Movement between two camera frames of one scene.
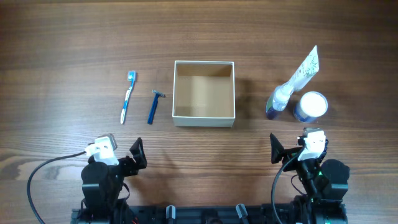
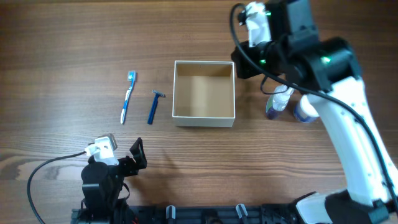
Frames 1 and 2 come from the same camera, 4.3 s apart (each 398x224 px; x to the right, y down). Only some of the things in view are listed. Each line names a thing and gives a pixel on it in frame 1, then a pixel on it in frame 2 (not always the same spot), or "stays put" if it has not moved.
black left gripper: x=132 y=168 stays put
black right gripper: x=277 y=151 -> x=244 y=70
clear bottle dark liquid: x=278 y=99 stays put
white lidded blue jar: x=311 y=105 stays put
